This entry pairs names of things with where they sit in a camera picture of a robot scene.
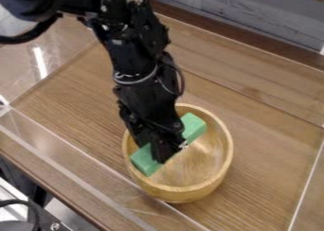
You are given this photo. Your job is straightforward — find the green rectangular block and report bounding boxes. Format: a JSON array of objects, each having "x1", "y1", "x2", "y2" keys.
[{"x1": 130, "y1": 113, "x2": 206, "y2": 177}]

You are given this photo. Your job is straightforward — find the clear acrylic tray wall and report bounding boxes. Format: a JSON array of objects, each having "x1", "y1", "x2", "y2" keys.
[{"x1": 0, "y1": 106, "x2": 209, "y2": 231}]

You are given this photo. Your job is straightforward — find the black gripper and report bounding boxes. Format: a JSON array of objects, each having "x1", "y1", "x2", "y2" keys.
[{"x1": 112, "y1": 59, "x2": 186, "y2": 163}]

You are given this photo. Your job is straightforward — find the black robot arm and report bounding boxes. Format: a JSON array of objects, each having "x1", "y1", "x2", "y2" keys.
[{"x1": 0, "y1": 0, "x2": 185, "y2": 163}]

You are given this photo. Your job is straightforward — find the black cable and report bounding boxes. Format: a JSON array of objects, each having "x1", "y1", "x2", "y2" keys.
[{"x1": 0, "y1": 199, "x2": 43, "y2": 231}]

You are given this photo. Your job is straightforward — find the brown wooden bowl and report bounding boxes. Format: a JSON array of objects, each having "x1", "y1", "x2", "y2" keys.
[{"x1": 122, "y1": 103, "x2": 234, "y2": 204}]

